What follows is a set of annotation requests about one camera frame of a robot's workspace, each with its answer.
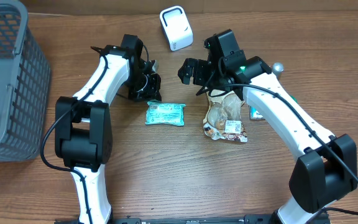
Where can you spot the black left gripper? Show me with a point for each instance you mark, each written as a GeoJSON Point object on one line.
{"type": "Point", "coordinates": [151, 93]}

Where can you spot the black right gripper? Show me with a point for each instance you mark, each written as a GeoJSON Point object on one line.
{"type": "Point", "coordinates": [202, 70]}

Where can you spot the teal wet wipes pack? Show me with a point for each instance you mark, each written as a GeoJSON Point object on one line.
{"type": "Point", "coordinates": [165, 113]}

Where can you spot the brown snack pouch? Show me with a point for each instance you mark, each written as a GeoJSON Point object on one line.
{"type": "Point", "coordinates": [223, 118]}

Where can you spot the small green white carton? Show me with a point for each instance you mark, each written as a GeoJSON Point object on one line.
{"type": "Point", "coordinates": [254, 114]}

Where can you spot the yellow liquid bottle silver cap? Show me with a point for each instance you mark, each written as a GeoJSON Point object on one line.
{"type": "Point", "coordinates": [277, 69]}

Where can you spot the green lid white jar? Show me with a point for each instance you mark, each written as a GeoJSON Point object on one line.
{"type": "Point", "coordinates": [294, 99]}

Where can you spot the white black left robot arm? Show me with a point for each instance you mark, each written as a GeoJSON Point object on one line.
{"type": "Point", "coordinates": [83, 132]}

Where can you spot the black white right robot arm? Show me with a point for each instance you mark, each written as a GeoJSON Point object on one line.
{"type": "Point", "coordinates": [325, 165]}

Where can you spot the grey plastic mesh basket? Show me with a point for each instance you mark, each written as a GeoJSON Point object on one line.
{"type": "Point", "coordinates": [25, 76]}

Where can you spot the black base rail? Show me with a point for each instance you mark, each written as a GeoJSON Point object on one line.
{"type": "Point", "coordinates": [197, 221]}

